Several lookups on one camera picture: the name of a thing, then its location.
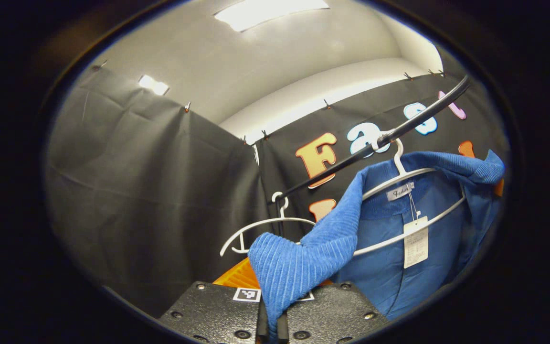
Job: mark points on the black clothes rack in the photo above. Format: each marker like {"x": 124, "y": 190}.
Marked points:
{"x": 346, "y": 158}

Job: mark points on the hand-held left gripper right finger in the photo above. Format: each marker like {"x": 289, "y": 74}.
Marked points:
{"x": 332, "y": 313}

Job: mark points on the white clothes hanger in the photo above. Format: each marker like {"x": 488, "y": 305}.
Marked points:
{"x": 385, "y": 186}
{"x": 280, "y": 219}

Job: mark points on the small ceiling light panel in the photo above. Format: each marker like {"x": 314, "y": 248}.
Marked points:
{"x": 153, "y": 85}

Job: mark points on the white paper hang tag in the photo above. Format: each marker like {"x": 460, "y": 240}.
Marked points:
{"x": 416, "y": 243}

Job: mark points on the black backdrop cloth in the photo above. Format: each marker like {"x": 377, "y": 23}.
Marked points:
{"x": 160, "y": 191}

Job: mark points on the large ceiling light panel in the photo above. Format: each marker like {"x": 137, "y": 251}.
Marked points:
{"x": 270, "y": 12}

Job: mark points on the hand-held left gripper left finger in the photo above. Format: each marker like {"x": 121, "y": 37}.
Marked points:
{"x": 217, "y": 310}

